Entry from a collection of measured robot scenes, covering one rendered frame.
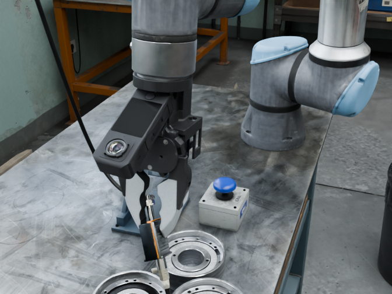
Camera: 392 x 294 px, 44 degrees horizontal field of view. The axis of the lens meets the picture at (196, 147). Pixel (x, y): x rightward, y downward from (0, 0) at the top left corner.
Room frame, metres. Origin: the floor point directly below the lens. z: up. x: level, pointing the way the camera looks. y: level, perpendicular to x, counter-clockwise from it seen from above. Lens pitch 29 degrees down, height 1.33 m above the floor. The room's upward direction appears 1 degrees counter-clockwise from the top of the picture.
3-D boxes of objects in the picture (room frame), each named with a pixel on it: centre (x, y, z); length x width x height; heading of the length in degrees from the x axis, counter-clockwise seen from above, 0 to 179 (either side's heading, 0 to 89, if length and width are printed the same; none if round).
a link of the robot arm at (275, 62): (1.01, -0.19, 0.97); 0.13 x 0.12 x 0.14; 50
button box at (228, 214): (0.71, -0.05, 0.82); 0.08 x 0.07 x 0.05; 159
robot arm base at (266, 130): (1.01, -0.18, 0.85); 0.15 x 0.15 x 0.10
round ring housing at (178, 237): (0.56, 0.01, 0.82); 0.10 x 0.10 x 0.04
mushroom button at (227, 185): (0.70, -0.05, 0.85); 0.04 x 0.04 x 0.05
